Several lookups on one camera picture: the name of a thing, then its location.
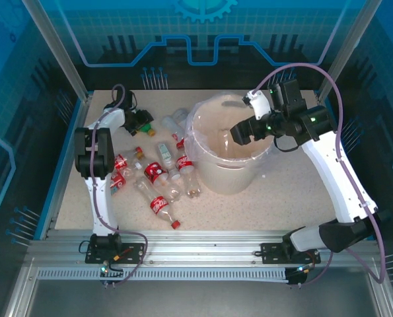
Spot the green plastic bottle yellow cap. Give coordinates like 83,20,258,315
137,122,157,137

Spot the milky bottle with red cap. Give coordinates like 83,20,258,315
161,116,188,151

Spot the small bottle green white label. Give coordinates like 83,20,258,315
157,141,182,181

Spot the bottle with red graphic label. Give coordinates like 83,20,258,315
144,160,183,203

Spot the clear cola bottle red label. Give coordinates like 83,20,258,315
133,177,183,230
110,160,143,196
177,150,203,200

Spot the cream plastic bin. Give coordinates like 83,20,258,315
190,93,273,196

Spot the black connector box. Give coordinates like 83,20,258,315
287,266,308,288
99,266,125,287

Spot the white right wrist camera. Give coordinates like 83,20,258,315
242,90,271,122

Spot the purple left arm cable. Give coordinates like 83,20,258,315
89,83,150,287

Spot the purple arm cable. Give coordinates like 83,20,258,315
89,83,150,287
252,62,389,287

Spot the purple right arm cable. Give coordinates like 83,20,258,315
252,62,389,287

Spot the aluminium frame post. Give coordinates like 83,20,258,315
21,0,93,102
317,0,384,102

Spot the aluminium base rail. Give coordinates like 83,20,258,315
26,229,380,269

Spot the slotted grey cable duct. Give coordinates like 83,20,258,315
36,266,290,282

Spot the grey metal base plate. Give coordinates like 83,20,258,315
4,279,393,317

